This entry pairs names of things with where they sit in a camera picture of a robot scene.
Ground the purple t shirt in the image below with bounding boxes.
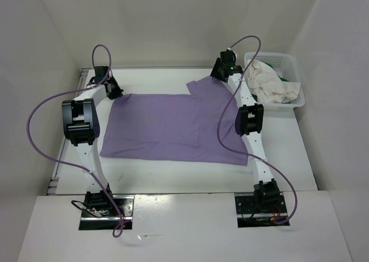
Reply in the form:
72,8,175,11
100,77,247,166

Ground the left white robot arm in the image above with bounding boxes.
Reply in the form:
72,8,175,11
62,66,123,217

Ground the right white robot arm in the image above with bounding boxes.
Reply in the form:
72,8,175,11
210,50,280,212

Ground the cream white t shirt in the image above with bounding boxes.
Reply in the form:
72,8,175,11
247,59,301,104

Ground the green t shirt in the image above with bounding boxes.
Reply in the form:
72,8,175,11
266,63,291,104

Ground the white plastic basket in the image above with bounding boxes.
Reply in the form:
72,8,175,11
244,52,305,111

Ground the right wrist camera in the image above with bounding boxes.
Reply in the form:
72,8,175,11
227,47,238,61

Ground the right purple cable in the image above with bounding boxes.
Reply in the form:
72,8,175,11
216,36,299,225

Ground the purple cable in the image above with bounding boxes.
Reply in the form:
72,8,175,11
216,36,299,225
26,44,133,238

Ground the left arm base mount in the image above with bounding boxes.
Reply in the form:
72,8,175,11
71,196,134,231

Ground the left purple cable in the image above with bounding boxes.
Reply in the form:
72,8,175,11
26,44,133,238

